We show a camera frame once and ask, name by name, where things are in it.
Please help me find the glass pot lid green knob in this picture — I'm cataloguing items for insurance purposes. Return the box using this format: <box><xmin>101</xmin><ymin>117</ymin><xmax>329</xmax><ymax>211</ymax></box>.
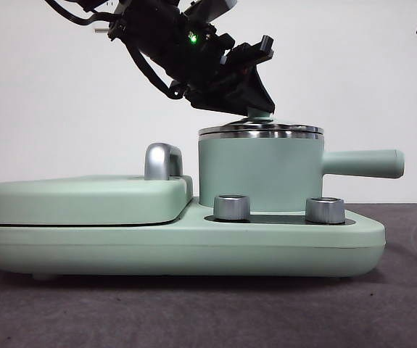
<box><xmin>198</xmin><ymin>107</ymin><xmax>325</xmax><ymax>138</ymax></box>

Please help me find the silver control knob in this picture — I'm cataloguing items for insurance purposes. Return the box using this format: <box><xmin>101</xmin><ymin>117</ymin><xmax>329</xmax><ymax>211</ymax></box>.
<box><xmin>305</xmin><ymin>196</ymin><xmax>347</xmax><ymax>224</ymax></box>
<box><xmin>213</xmin><ymin>194</ymin><xmax>252</xmax><ymax>222</ymax></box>

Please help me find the mint green breakfast machine base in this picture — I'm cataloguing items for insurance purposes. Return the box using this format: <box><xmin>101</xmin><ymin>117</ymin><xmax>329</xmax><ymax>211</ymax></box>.
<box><xmin>0</xmin><ymin>195</ymin><xmax>387</xmax><ymax>282</ymax></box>

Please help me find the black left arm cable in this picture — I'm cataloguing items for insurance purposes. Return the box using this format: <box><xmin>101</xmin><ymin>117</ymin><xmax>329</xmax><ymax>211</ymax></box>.
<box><xmin>126</xmin><ymin>43</ymin><xmax>186</xmax><ymax>101</ymax></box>
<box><xmin>44</xmin><ymin>0</ymin><xmax>122</xmax><ymax>27</ymax></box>

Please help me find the mint green pot with handle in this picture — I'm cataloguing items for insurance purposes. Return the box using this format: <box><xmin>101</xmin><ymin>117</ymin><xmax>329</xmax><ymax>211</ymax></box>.
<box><xmin>198</xmin><ymin>133</ymin><xmax>406</xmax><ymax>215</ymax></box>

